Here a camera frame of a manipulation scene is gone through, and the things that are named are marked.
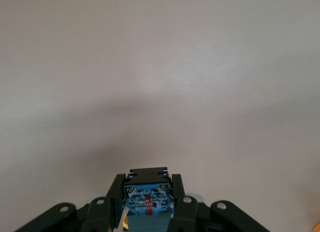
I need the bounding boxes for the orange-capped push button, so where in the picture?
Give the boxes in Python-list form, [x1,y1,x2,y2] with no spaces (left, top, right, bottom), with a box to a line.
[118,168,176,232]

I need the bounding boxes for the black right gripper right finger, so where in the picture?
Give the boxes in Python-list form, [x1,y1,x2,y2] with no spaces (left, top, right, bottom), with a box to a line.
[168,174,266,232]

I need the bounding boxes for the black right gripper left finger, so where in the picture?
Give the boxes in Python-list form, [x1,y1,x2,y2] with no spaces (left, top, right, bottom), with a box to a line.
[13,173,127,232]

